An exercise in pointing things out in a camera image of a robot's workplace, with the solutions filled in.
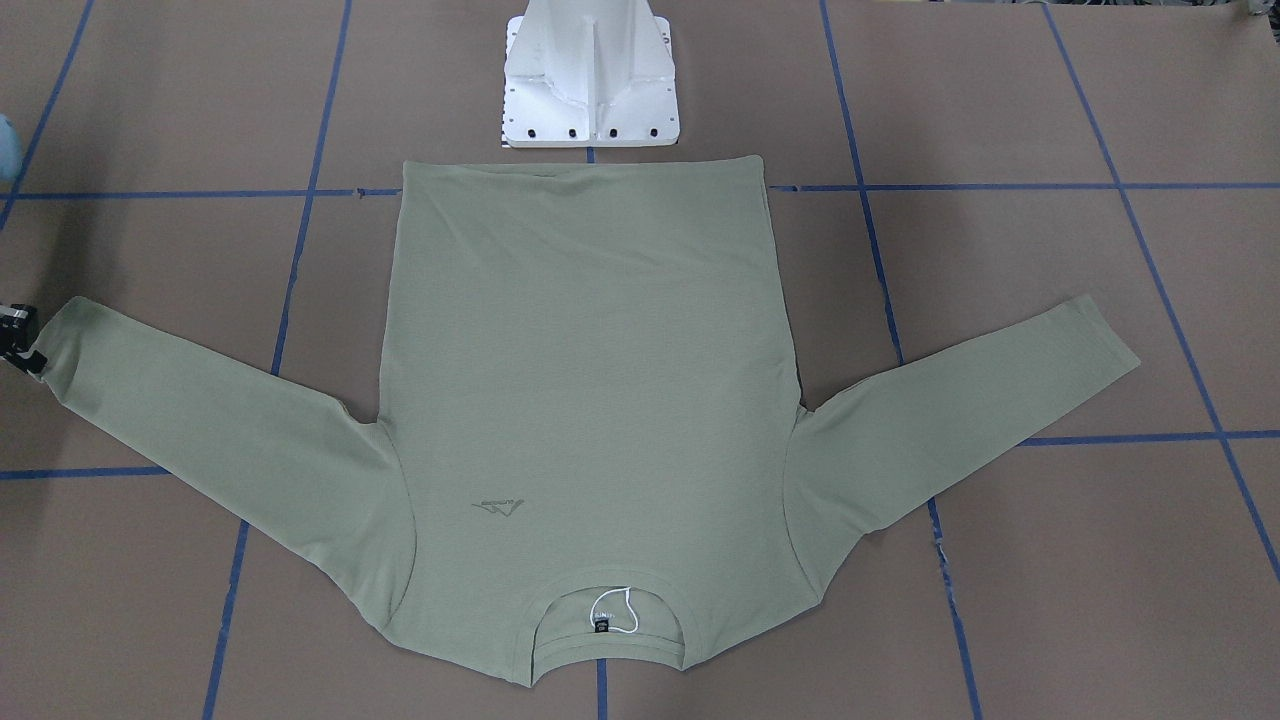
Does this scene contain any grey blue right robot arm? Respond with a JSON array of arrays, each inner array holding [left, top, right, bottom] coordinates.
[[1, 115, 47, 375]]

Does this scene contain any white neck tag string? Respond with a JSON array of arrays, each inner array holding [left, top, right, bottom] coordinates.
[[591, 587, 641, 635]]

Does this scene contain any olive green long-sleeve shirt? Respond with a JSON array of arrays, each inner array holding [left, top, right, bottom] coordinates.
[[35, 156, 1140, 687]]

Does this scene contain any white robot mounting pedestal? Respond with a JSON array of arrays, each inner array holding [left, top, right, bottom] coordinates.
[[500, 1, 681, 149]]

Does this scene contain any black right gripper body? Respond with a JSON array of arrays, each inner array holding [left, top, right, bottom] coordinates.
[[1, 304, 49, 377]]

